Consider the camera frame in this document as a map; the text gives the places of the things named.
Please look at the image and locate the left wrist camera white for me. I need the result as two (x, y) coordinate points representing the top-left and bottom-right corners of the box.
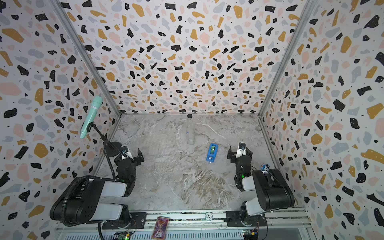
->
(121, 146), (134, 160)

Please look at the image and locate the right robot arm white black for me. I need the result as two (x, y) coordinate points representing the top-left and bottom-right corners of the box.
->
(225, 143), (295, 227)

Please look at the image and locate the purple card on rail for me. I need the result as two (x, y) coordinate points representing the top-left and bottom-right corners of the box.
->
(151, 216), (171, 240)

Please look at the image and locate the black microphone stand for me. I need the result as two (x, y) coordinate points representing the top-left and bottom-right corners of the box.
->
(86, 122), (127, 180)

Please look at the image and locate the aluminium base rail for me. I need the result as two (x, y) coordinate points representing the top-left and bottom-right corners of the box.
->
(54, 208), (316, 240)

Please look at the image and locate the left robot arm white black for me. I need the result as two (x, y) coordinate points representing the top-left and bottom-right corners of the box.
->
(49, 143), (145, 229)

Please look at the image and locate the clear glass wine bottle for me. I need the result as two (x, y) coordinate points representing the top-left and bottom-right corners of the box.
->
(186, 114), (195, 145)

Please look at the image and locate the mint green microphone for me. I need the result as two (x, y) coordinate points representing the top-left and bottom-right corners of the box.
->
(80, 96), (103, 139)

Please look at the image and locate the blue tape dispenser green roll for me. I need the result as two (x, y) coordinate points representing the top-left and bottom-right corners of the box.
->
(206, 144), (218, 163)

